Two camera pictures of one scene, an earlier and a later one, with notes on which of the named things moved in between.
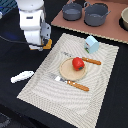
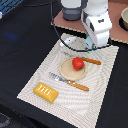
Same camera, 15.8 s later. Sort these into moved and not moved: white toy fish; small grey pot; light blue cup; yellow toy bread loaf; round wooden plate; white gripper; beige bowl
Moved: white toy fish; yellow toy bread loaf; white gripper
Not moved: beige bowl; round wooden plate; light blue cup; small grey pot
